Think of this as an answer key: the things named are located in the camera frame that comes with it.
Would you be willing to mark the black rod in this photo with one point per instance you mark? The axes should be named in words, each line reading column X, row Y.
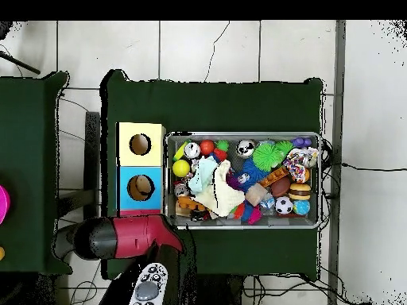
column 19, row 63

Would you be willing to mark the blue furry googly-eyed toy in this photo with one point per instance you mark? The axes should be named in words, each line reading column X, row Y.
column 251, row 171

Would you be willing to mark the cream waffle cloth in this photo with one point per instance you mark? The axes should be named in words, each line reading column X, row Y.
column 224, row 190

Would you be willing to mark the small soccer ball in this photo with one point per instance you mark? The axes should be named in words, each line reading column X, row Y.
column 283, row 204

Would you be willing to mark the yellow ball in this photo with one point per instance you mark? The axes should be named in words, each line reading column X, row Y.
column 181, row 168

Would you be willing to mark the brown toy football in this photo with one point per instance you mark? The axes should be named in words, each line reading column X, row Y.
column 280, row 186

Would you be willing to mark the black floor stand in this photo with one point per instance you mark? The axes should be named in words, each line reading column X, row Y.
column 92, row 159

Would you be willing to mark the green cloth table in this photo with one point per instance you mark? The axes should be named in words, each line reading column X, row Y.
column 210, row 108
column 32, row 159

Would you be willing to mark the wooden box with three holes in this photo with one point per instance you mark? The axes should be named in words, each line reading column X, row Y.
column 156, row 155

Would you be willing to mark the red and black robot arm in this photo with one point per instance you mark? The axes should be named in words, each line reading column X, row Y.
column 140, row 235

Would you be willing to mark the toy burger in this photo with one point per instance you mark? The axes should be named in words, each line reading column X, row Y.
column 300, row 190

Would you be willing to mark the mint green cloth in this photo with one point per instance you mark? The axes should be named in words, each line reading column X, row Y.
column 203, row 175

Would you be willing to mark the large green spiky ball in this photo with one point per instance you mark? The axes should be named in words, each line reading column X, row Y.
column 266, row 154

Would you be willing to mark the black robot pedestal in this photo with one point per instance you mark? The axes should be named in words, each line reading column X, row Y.
column 219, row 292

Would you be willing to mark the pink round dish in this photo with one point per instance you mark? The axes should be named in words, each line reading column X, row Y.
column 3, row 203

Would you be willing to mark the red-orange ball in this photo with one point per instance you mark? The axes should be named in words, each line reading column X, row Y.
column 207, row 147

